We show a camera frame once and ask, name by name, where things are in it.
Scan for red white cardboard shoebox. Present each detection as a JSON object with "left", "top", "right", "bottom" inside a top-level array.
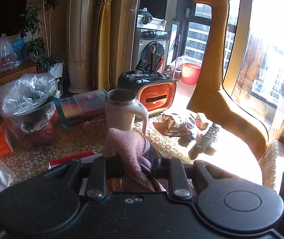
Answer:
[{"left": 48, "top": 151, "right": 102, "bottom": 169}]

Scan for pink fleece cloth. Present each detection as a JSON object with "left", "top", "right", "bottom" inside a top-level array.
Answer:
[{"left": 102, "top": 128, "right": 165, "bottom": 192}]

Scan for black remote control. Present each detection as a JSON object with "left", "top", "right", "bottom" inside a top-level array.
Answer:
[{"left": 188, "top": 123, "right": 221, "bottom": 160}]

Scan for crumpled brown wrappers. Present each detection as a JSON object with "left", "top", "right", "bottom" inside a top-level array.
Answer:
[{"left": 153, "top": 112, "right": 209, "bottom": 147}]

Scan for clear plastic bead box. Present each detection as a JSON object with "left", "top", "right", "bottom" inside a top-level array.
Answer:
[{"left": 61, "top": 90, "right": 107, "bottom": 121}]

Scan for beige steel travel mug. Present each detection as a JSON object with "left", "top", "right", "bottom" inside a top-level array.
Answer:
[{"left": 105, "top": 88, "right": 149, "bottom": 134}]

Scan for yellow giraffe shaped chair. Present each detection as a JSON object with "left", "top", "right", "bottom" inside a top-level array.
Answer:
[{"left": 187, "top": 0, "right": 269, "bottom": 160}]

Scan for yellow curtain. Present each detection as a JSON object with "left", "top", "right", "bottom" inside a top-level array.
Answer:
[{"left": 96, "top": 0, "right": 112, "bottom": 90}]

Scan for red plastic bucket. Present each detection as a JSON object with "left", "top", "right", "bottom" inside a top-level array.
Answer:
[{"left": 181, "top": 63, "right": 201, "bottom": 85}]

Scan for clear plastic bag on basket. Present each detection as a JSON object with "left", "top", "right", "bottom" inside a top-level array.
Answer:
[{"left": 0, "top": 73, "right": 57, "bottom": 117}]

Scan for front-load washing machine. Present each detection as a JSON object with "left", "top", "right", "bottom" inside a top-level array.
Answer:
[{"left": 132, "top": 28, "right": 167, "bottom": 71}]

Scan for plastic bag with blue items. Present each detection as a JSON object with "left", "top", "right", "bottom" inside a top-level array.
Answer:
[{"left": 0, "top": 33, "right": 25, "bottom": 73}]

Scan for green potted plant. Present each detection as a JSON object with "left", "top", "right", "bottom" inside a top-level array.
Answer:
[{"left": 19, "top": 0, "right": 62, "bottom": 72}]

